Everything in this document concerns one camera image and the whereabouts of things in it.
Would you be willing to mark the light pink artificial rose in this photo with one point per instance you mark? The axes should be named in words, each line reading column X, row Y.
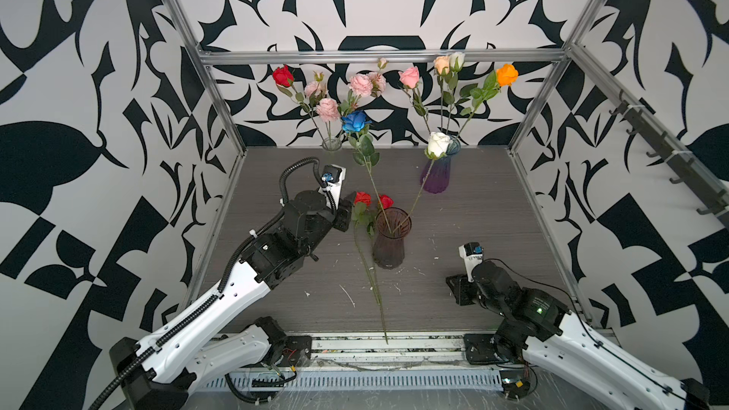
column 411, row 85

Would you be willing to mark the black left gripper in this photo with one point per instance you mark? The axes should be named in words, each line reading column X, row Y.
column 342, row 212

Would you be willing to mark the pink peony stem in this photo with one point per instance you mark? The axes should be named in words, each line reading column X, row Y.
column 373, row 84

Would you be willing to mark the white artificial rose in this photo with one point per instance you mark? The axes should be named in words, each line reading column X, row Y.
column 436, row 148
column 455, row 65

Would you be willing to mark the dark red glass vase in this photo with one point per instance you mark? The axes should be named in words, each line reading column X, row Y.
column 392, row 226

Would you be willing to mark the orange artificial rose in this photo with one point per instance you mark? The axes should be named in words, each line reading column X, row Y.
column 478, row 95

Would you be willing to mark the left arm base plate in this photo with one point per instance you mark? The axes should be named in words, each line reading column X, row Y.
column 293, row 351

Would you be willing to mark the blue artificial rose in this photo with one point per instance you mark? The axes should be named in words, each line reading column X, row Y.
column 366, row 156

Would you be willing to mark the white cable duct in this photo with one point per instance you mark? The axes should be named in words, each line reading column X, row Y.
column 488, row 380

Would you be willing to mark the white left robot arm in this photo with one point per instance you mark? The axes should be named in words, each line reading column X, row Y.
column 165, row 368

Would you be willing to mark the red artificial rose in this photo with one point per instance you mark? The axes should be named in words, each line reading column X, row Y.
column 377, row 206
column 285, row 83
column 364, row 233

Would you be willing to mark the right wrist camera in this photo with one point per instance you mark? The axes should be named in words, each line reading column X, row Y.
column 472, row 255

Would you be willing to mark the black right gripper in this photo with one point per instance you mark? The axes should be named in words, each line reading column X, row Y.
column 459, row 285

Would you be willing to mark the wall hook rail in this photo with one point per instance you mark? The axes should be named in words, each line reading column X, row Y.
column 665, row 148

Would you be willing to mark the blue purple glass vase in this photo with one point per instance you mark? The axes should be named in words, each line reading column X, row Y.
column 435, row 178

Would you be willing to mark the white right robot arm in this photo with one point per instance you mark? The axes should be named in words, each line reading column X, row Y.
column 537, row 329

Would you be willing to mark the aluminium front rail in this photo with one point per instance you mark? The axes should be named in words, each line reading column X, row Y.
column 387, row 350

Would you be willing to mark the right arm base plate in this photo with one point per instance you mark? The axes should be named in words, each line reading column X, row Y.
column 487, row 349

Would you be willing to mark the clear ribbed glass vase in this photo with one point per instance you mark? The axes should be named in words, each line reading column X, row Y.
column 332, row 145

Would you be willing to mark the pink carnation spray stem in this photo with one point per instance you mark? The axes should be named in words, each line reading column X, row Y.
column 320, row 105

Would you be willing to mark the peach artificial rose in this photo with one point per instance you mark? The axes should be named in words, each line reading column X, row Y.
column 442, row 70

